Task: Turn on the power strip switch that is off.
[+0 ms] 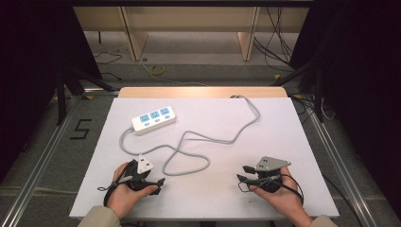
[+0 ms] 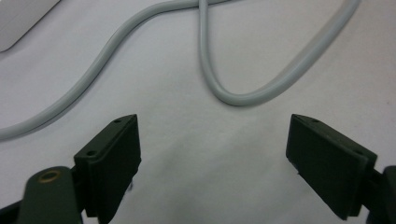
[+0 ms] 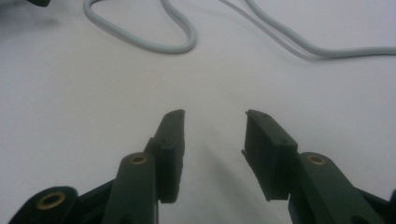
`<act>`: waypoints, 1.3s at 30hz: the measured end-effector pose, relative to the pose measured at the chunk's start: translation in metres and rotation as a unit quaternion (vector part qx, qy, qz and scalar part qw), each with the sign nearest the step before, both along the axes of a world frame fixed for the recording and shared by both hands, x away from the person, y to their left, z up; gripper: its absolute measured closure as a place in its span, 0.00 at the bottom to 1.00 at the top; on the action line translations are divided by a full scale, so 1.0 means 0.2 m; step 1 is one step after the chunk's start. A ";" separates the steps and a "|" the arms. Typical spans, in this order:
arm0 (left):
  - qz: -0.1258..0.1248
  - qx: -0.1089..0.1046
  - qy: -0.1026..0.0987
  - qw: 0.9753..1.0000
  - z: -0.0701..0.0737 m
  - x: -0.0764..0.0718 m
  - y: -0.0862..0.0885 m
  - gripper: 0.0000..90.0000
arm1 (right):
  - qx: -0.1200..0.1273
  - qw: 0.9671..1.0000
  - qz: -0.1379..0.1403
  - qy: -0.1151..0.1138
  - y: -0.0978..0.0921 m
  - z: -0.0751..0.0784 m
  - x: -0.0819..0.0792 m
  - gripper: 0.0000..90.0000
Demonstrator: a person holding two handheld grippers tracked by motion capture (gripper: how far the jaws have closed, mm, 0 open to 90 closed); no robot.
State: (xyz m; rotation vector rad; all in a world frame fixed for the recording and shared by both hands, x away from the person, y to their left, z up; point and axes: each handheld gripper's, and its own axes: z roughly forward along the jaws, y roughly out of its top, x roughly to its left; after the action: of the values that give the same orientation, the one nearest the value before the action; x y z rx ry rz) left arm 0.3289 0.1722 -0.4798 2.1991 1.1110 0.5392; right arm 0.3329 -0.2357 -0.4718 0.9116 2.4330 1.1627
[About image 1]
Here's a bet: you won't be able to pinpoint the aluminium floor rail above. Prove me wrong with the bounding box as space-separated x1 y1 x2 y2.
0 93 85 227
302 100 381 227

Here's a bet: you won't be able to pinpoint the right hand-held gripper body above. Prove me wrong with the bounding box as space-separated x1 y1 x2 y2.
253 155 292 194

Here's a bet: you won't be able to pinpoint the grey power cable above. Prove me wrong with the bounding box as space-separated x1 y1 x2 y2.
118 95 262 177

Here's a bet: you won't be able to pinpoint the dark curtain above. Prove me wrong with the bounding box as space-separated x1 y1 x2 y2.
0 0 103 185
288 0 401 218

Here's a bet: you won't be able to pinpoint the light wooden shelf unit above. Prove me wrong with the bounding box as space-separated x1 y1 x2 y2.
72 6 310 62

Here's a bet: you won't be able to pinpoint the white table cover board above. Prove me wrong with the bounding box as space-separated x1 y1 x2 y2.
68 96 340 220

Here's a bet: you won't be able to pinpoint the bundle of black cables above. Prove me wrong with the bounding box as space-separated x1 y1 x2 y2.
253 6 296 72

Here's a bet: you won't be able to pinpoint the person's left hand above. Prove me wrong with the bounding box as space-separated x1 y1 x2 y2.
107 162 159 220

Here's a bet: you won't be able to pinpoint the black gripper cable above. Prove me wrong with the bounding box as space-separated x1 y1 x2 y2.
237 173 305 206
96 161 137 208

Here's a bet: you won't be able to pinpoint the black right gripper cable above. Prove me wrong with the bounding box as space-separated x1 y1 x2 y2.
237 173 305 206

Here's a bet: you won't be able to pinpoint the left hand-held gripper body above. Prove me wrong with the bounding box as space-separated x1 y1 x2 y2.
125 153 155 192

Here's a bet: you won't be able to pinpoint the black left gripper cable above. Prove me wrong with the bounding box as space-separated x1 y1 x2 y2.
96 161 137 208

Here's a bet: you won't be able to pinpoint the yellow tape roll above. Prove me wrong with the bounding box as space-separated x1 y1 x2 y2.
148 63 166 77

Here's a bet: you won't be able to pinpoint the white floor cable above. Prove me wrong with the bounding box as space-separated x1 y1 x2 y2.
138 60 210 87

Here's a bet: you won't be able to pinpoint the person's right hand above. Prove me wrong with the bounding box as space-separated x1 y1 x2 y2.
250 166 314 227

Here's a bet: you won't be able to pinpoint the black metal stand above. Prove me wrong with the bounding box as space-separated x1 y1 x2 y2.
55 66 116 127
270 58 326 123

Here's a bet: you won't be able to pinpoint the thin black floor cable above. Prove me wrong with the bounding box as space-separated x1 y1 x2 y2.
94 50 124 81

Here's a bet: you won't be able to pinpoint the white power strip blue sockets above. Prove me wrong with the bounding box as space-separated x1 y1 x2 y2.
131 105 177 136

